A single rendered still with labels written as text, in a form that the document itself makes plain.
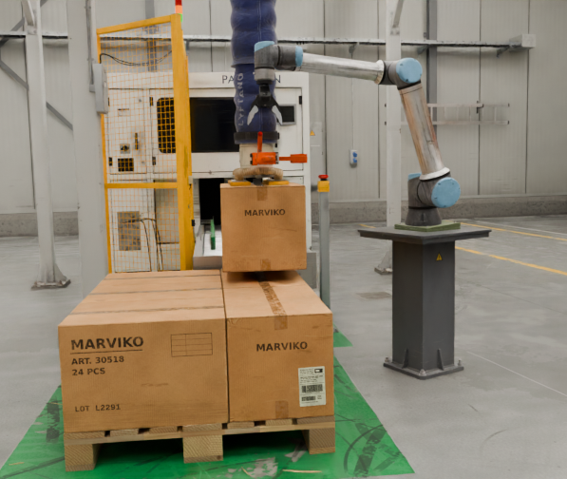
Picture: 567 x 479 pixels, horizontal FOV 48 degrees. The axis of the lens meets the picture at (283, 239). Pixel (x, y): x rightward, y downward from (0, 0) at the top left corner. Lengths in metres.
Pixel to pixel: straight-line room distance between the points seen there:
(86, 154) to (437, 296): 2.37
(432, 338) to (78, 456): 1.84
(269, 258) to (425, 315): 0.88
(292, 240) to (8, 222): 9.77
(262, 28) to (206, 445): 1.94
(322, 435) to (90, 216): 2.41
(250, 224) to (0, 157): 9.86
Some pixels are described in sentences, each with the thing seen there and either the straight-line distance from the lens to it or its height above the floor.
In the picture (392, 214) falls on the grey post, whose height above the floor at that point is 0.60.
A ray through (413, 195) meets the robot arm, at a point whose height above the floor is 0.93.
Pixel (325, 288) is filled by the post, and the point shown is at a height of 0.29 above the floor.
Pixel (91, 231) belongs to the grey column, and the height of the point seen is 0.71.
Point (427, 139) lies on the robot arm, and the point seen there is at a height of 1.21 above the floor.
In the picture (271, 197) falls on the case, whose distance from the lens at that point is 3.02.
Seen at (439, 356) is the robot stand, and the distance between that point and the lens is 3.52.
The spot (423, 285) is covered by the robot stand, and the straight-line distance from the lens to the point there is 3.36.
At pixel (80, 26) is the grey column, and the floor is 2.01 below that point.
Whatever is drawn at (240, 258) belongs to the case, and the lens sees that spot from 3.04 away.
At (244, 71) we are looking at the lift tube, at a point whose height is 1.56.
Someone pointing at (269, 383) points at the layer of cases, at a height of 0.29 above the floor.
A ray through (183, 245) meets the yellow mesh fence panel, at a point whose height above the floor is 0.59.
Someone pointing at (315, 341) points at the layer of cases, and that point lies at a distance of 2.44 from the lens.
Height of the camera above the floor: 1.08
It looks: 6 degrees down
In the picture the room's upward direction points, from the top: 1 degrees counter-clockwise
